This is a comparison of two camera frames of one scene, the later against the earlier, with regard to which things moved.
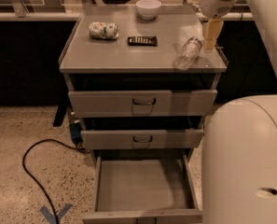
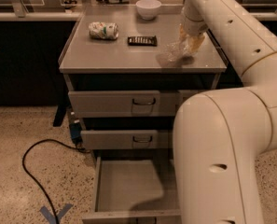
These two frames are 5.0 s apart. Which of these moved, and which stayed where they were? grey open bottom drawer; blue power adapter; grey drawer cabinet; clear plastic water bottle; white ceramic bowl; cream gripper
Moved: cream gripper; clear plastic water bottle
Stayed: white ceramic bowl; grey open bottom drawer; grey drawer cabinet; blue power adapter
